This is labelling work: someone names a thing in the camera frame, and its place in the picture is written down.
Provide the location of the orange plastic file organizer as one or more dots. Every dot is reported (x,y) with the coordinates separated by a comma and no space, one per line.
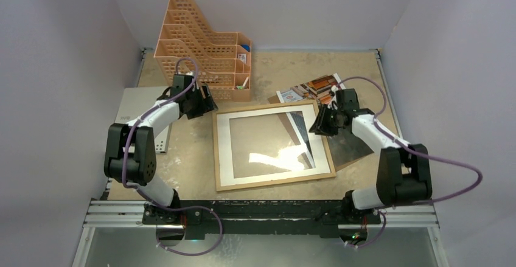
(186,33)

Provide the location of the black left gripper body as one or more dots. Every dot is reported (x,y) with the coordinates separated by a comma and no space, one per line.
(198,105)

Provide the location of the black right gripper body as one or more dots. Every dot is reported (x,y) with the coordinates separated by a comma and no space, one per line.
(325,121)

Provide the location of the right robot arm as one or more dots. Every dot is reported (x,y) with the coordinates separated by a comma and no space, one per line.
(403,174)

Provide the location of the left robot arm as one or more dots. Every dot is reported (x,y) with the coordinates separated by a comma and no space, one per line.
(130,155)

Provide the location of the green white item in organizer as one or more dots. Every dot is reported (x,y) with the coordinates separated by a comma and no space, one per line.
(243,85)

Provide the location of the white photo mat board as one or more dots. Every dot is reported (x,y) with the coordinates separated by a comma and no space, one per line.
(225,156)

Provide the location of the wooden picture frame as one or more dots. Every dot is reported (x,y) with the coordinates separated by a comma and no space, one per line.
(219,156)

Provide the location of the printed photo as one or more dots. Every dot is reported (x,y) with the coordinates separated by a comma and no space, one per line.
(317,89)

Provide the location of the grey booklet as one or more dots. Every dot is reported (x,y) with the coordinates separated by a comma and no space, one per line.
(136,101)

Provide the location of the transparent acrylic sheet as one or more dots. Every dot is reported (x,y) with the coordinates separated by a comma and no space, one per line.
(270,144)

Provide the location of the blue item in organizer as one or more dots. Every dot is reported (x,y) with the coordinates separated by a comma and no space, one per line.
(246,47)

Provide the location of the red white item in organizer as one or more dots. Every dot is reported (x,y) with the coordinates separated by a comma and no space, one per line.
(242,57)

